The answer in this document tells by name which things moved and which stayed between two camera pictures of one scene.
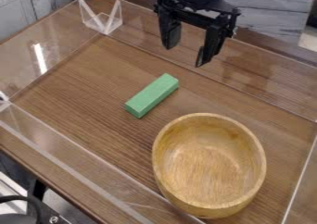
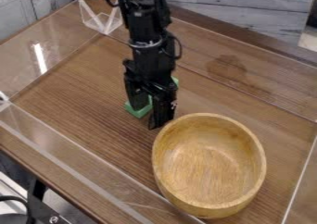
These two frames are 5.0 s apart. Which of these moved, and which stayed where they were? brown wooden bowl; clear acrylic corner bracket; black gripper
Moved: black gripper
Stayed: brown wooden bowl; clear acrylic corner bracket
